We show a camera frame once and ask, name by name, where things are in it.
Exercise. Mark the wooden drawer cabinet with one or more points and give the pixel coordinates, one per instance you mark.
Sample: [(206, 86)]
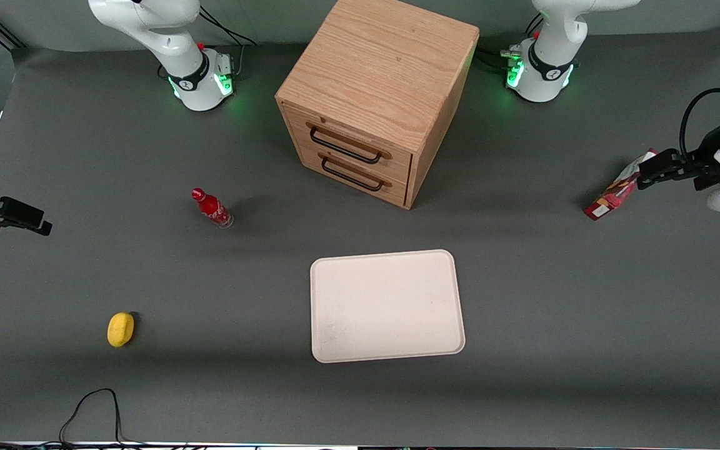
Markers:
[(379, 69)]

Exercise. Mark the wooden drawer front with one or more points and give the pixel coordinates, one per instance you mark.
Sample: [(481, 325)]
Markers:
[(360, 189), (391, 165)]

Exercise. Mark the red snack bag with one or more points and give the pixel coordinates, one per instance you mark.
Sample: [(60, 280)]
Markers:
[(615, 195)]

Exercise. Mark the red cola bottle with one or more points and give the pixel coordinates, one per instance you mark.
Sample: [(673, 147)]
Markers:
[(212, 208)]

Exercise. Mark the beige plastic tray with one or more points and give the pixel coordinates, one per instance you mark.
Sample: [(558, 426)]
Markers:
[(387, 306)]

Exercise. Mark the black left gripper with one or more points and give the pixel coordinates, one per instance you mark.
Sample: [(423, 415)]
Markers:
[(705, 152)]

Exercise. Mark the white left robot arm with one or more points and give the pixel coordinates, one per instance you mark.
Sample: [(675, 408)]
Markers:
[(547, 62)]

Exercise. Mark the yellow lemon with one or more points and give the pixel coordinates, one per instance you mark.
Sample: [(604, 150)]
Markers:
[(120, 329)]

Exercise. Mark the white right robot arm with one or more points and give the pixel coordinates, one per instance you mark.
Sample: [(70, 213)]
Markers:
[(166, 37)]

